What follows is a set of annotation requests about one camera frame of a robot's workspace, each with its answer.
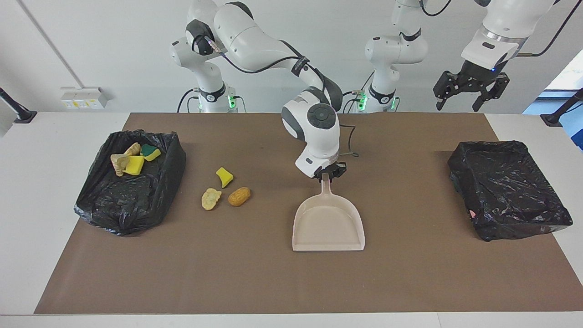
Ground black base power cable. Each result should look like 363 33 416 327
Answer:
342 71 376 113
177 88 202 113

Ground notched yellow sponge piece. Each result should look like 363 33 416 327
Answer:
123 155 145 176

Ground long pale bread chunk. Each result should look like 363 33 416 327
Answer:
110 153 133 177

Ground green and yellow sponge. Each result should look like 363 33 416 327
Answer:
140 144 162 162

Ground beige plastic dustpan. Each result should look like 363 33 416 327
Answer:
292 173 366 252

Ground thin wall cable conduit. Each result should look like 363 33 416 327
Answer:
18 0 85 88

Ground small yellow sponge piece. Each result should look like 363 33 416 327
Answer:
215 167 234 189

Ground black bag-lined bin, pink spot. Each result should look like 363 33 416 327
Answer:
447 140 573 242

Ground brown bread roll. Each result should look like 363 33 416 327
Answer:
227 187 251 207

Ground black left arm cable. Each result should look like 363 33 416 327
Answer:
419 0 575 57

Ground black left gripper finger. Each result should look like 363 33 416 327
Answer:
433 71 463 111
472 75 510 113

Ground white wall socket box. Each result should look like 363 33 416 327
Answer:
61 87 109 110

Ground brown table mat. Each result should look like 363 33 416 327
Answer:
34 113 583 315

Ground pale yellow bread chunk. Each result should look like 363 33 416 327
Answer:
201 188 222 211

